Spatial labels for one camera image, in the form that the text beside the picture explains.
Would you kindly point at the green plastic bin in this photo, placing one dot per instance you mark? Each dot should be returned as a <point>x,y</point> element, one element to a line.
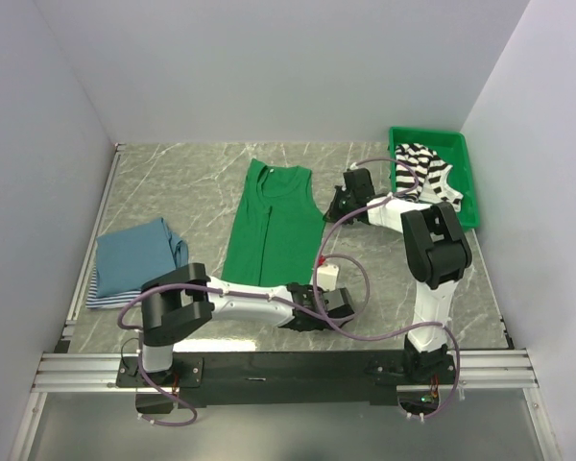
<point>452,148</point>

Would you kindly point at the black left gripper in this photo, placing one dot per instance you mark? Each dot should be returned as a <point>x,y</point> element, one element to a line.
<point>325,325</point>

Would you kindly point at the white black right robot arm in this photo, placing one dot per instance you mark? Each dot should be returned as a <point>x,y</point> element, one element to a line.
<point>437,254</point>

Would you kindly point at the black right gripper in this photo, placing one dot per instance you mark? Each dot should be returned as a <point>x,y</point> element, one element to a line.
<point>333,215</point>

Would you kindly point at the folded blue tank top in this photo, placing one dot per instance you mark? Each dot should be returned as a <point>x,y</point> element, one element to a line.
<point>127,259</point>

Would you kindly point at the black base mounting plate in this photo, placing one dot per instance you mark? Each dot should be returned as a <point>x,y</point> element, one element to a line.
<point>229,378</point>

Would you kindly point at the blue white striped tank top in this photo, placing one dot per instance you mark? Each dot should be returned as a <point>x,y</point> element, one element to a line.
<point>94,301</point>

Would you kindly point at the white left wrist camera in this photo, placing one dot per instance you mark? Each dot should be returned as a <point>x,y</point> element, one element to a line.
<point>327,274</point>

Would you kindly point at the green tank top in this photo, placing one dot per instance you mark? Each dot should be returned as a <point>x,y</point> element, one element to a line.
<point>277,229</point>

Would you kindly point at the aluminium frame rail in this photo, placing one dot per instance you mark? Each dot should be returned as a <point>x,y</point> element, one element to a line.
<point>97,372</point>

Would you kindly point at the black white striped tank top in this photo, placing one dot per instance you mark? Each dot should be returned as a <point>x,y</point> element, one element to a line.
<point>420,169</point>

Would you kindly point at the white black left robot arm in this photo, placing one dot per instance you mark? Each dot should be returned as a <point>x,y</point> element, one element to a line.
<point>178,303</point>

